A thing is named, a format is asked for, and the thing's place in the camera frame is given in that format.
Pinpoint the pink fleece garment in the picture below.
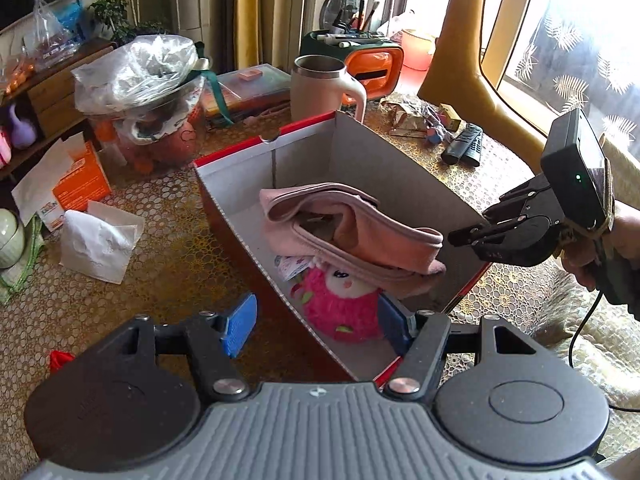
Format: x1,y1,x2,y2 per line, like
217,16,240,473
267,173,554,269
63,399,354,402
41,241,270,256
259,184,447,290

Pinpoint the yellow curtain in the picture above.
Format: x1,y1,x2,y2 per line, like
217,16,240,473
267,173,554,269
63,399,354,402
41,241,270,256
235,0,311,73

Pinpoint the person's right hand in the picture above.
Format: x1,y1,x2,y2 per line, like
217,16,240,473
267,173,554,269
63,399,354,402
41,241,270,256
557,201,640,293

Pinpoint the orange and green tissue organizer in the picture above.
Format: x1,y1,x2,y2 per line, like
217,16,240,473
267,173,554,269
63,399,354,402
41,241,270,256
300,30,405,106

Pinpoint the pink basin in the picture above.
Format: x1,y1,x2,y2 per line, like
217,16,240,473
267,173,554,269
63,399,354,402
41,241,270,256
400,29,437,72

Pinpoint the leaf patterned sheer curtain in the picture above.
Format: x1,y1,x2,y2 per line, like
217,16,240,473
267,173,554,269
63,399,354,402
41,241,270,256
480,0,640,151

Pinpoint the clear plastic tub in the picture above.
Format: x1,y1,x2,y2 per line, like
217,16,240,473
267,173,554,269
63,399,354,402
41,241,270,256
82,75,208,181

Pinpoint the plastic bag with blue packets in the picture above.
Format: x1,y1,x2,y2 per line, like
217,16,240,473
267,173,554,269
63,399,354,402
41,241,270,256
22,0,86,68

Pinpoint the purple plush toy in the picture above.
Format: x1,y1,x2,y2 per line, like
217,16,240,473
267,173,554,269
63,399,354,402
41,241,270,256
7,105,38,150

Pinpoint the white and red cardboard box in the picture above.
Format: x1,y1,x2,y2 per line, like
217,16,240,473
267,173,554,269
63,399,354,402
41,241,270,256
194,110,493,391

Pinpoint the crumpled snack wrapper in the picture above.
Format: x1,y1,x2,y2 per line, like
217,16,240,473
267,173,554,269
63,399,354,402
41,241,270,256
381,95,441,138

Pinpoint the red cloth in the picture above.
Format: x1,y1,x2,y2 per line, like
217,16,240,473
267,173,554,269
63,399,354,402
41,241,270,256
49,350,76,375

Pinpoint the small yellow box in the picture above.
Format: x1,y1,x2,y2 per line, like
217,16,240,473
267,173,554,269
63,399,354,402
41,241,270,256
439,104,463,133

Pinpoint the white crumpled paper bag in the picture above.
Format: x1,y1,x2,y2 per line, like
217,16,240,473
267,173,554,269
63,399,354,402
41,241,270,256
59,200,146,285

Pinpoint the beige lace seat cover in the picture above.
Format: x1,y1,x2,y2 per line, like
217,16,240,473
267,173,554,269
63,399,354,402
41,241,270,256
515,145,640,466

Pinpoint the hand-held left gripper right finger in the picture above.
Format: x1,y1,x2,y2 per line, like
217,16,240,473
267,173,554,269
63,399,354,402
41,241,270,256
377,292,538,404

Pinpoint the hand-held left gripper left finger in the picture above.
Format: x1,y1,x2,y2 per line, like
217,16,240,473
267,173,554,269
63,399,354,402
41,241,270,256
107,292,258,402

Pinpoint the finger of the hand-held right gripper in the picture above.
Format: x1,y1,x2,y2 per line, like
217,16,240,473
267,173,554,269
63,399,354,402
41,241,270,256
448,216,522,262
482,174,554,227

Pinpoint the pink fluffy plush toy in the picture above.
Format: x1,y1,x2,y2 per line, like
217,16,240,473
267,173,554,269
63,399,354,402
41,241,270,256
291,262,386,345

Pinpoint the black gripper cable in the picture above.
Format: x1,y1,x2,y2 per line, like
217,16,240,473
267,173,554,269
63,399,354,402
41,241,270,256
567,290,640,412

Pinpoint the black remote control with buttons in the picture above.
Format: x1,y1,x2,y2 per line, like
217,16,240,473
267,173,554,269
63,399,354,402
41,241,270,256
461,128,485,167

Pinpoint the white mug with handle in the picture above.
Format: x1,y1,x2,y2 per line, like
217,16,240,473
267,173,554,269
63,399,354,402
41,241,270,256
291,55,368,125

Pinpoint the pink cable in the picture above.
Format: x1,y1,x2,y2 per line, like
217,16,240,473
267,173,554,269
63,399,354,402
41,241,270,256
244,102,292,125

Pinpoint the white paper sheet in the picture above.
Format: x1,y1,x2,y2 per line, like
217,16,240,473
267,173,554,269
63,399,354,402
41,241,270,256
11,132,86,227

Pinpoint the green ribbon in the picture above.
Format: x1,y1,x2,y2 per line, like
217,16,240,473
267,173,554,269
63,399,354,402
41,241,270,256
195,42,236,128

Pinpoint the green ceramic jar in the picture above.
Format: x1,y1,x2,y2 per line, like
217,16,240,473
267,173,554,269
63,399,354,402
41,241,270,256
0,208,26,271

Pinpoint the orange tissue box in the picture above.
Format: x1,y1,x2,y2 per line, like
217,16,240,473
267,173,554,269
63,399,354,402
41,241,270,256
50,141,112,213

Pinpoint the yellow chair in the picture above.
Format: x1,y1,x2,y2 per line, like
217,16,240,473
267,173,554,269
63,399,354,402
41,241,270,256
417,0,551,148

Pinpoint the wooden cabinet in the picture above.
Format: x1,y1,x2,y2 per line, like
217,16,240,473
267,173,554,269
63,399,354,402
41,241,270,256
0,35,118,181

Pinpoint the clear plastic bag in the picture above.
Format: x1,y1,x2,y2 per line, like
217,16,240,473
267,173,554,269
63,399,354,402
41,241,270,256
72,35,201,111

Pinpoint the small printed paper packet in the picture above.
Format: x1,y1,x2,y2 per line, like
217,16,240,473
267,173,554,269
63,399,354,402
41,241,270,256
274,255,313,281

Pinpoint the green cloth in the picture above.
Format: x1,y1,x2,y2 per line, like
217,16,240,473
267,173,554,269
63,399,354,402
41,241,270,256
0,215,46,306

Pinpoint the clear plastic organizer box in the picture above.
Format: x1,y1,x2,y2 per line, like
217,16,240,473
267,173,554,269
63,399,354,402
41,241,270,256
202,63,293,128

